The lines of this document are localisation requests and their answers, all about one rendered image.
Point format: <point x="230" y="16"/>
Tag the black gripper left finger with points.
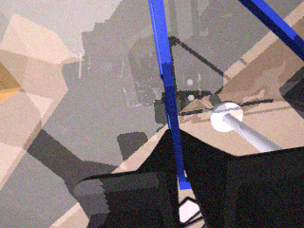
<point x="153" y="185"/>

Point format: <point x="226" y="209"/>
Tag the black-framed glasses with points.
<point x="188" y="211"/>

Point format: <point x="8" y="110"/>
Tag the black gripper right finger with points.
<point x="215" y="175"/>

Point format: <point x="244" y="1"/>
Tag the grey cylinder on white round base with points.
<point x="227" y="116"/>

